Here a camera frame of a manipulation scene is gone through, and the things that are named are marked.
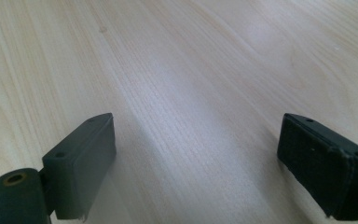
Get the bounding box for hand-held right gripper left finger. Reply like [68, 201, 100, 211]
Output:
[41, 112, 117, 222]

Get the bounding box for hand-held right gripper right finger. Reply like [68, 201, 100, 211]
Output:
[276, 112, 358, 222]

